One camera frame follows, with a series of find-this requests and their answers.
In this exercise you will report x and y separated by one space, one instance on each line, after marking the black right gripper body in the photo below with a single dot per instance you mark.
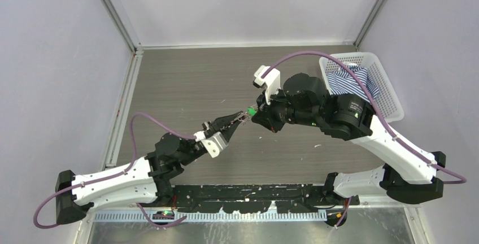
281 109

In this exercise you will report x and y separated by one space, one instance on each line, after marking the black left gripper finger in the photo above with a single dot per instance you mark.
225 121
228 130

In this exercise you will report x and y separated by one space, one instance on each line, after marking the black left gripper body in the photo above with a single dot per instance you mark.
210 131

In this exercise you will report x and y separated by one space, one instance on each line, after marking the green key tag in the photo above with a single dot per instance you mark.
251 111

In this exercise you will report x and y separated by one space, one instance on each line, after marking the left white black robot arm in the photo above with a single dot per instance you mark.
144 180

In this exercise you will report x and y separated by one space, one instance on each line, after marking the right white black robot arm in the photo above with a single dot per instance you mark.
406 175

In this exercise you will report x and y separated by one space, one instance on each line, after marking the blue striped shirt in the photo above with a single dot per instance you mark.
341 82

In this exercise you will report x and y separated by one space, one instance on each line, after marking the white plastic basket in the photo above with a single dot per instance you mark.
368 69

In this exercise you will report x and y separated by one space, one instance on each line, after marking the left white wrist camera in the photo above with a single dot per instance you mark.
214 144

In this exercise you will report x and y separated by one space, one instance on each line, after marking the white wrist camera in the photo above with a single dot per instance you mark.
214 144
271 83

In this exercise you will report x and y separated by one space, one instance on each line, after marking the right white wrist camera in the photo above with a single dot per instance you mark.
271 83

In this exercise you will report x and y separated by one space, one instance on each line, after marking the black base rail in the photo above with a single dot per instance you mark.
249 199

